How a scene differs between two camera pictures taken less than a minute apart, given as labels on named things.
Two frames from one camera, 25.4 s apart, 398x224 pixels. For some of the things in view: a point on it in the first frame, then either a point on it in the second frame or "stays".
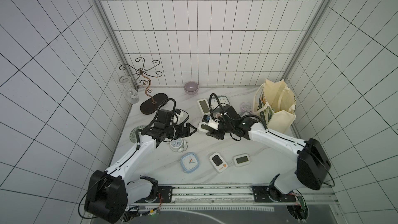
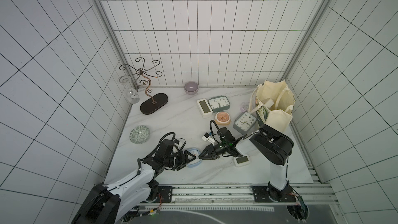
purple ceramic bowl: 191,87 stays
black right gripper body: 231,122 → 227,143
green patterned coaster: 132,134 stays
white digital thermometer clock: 242,159 stays
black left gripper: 183,134 → 182,163
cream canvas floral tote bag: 275,103 stays
